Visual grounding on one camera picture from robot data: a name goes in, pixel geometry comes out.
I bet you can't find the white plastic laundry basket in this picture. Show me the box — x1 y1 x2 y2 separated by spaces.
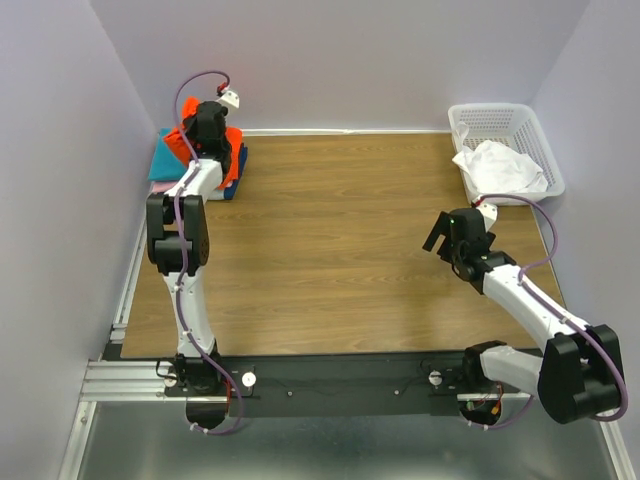
448 103 565 202

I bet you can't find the pink folded t shirt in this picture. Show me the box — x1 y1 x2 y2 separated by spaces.
150 181 177 193

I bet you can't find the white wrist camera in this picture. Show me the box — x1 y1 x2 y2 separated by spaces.
217 87 240 110
474 199 498 232

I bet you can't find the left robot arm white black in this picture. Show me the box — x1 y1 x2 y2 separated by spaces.
146 97 232 396

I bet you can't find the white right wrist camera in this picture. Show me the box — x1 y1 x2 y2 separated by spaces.
474 199 498 232

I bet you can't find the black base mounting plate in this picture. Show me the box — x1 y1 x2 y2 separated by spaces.
164 349 521 420

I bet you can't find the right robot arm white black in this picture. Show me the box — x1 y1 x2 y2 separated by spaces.
423 202 629 424

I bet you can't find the white crumpled t shirt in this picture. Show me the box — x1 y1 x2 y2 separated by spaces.
452 122 549 204

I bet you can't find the teal folded t shirt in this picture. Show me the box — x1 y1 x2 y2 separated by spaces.
148 128 187 182

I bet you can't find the orange t shirt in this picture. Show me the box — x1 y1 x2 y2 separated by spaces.
164 96 244 189

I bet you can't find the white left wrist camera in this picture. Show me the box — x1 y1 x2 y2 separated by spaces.
217 87 240 110

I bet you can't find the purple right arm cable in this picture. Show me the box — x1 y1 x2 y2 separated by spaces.
467 193 629 432

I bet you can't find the navy blue folded t shirt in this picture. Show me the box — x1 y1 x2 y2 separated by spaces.
221 142 248 200

